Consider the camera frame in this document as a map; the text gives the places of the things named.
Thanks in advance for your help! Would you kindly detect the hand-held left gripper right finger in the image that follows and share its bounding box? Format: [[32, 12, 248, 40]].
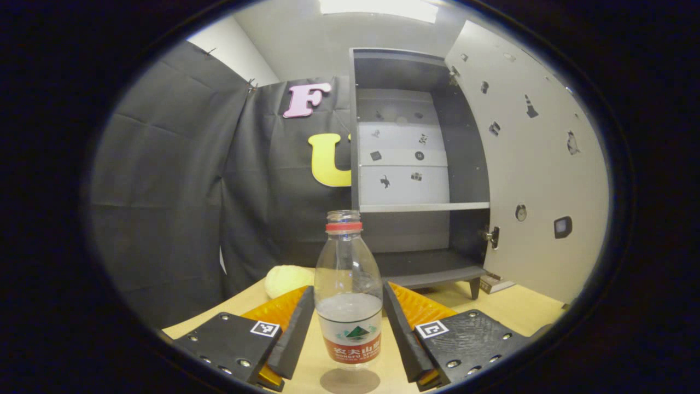
[[382, 281, 531, 390]]

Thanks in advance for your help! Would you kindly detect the pale yellow bun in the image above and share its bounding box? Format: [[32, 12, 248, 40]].
[[265, 265, 315, 299]]

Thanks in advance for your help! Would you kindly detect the large ceiling light panel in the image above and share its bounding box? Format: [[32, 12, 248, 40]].
[[320, 0, 439, 24]]

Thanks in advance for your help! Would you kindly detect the black backdrop cloth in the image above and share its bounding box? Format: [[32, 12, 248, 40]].
[[87, 39, 361, 329]]

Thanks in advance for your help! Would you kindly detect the brown round coaster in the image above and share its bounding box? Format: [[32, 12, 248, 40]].
[[320, 368, 381, 394]]

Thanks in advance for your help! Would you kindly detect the beige cabinet door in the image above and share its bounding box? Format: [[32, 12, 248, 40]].
[[444, 21, 610, 304]]

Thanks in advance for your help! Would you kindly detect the clear plastic bottle red label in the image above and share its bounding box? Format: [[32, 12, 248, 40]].
[[314, 210, 383, 368]]

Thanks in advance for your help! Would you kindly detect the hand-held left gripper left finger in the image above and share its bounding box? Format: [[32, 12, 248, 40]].
[[172, 285, 317, 392]]

